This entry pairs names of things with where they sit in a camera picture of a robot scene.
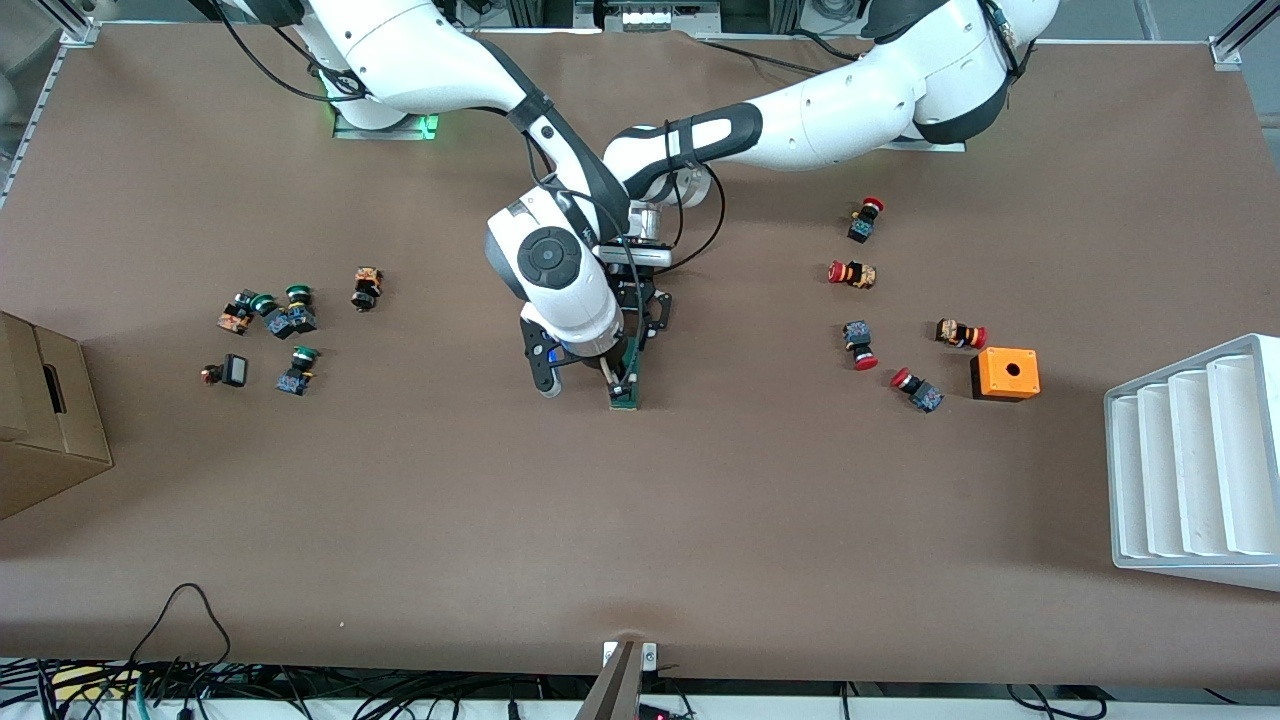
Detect green terminal block rail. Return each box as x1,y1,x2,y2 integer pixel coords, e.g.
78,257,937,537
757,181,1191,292
609,340,643,411

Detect brown table mat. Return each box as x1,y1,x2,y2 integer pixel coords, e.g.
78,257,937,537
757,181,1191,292
0,22,1280,691

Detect red mushroom button blue block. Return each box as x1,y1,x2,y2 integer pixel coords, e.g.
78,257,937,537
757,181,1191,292
842,320,880,372
889,366,945,414
847,196,886,244

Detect grey device with white lights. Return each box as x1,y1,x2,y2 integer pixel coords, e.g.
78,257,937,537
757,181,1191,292
575,0,721,33

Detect brown cardboard box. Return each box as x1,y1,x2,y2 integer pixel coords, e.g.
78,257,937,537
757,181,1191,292
0,310,114,521

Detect white slotted rack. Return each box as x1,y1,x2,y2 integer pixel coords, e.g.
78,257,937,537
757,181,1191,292
1103,333,1280,593

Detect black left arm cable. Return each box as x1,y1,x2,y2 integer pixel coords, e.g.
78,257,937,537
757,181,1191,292
665,120,728,271

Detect black base power cable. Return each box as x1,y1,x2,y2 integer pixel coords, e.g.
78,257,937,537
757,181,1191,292
700,35,863,79

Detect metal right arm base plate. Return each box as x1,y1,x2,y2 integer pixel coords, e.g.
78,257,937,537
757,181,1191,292
333,95,441,141

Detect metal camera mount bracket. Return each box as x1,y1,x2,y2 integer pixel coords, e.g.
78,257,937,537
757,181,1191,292
575,640,661,720

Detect orange button enclosure box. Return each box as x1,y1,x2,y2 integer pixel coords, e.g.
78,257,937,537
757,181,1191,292
970,346,1042,403

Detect tangled black floor cables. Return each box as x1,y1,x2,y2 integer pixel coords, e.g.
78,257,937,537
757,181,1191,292
0,655,601,720

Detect thin black cable loop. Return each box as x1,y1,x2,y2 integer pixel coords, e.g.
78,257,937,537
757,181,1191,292
120,582,233,666

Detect aluminium frame profile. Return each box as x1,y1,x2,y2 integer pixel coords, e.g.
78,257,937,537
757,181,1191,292
1208,0,1280,71
0,0,103,206

